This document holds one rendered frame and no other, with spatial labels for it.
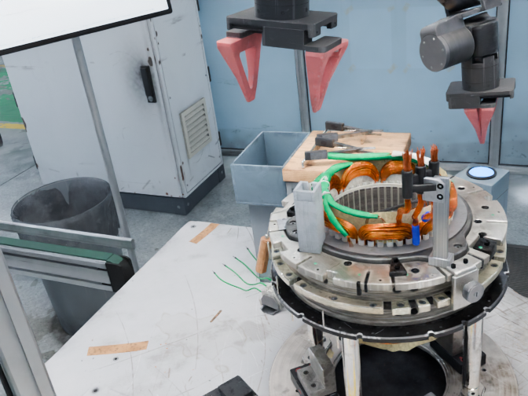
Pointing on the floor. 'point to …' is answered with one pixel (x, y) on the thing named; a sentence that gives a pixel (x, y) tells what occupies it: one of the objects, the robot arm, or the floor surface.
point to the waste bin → (76, 307)
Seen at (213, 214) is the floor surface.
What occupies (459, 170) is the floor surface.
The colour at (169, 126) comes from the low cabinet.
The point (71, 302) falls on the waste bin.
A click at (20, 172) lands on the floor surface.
